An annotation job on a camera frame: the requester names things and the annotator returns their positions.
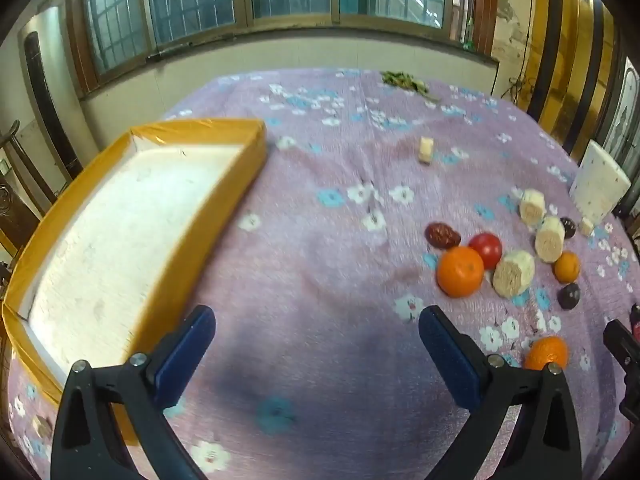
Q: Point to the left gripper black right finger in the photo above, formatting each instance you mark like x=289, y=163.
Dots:
x=544, y=443

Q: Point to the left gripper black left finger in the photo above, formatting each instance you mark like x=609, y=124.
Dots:
x=87, y=441

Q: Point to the orange mandarin front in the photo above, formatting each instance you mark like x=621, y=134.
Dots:
x=551, y=349

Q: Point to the dark plum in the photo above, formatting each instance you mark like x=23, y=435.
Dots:
x=569, y=227
x=569, y=296

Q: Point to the small orange mandarin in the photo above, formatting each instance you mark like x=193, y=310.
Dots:
x=567, y=268

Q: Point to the small sugarcane piece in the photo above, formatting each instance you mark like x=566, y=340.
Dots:
x=426, y=150
x=586, y=227

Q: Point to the large orange mandarin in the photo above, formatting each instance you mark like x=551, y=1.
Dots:
x=460, y=272

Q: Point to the red tomato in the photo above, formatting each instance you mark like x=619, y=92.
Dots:
x=488, y=245

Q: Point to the red jujube date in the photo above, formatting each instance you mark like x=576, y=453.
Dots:
x=442, y=236

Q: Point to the yellow rimmed white tray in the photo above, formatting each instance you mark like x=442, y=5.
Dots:
x=112, y=265

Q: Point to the white patterned mug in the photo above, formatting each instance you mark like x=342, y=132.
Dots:
x=599, y=185

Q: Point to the wooden chair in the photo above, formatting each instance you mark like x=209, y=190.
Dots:
x=26, y=195

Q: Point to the purple floral tablecloth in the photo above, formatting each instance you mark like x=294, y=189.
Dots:
x=317, y=370

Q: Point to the green leafy sprig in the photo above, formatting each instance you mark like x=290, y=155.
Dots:
x=409, y=83

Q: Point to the white standing air conditioner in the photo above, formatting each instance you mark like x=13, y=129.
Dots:
x=53, y=93

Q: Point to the window with green grille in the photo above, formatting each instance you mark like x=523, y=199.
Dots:
x=109, y=38

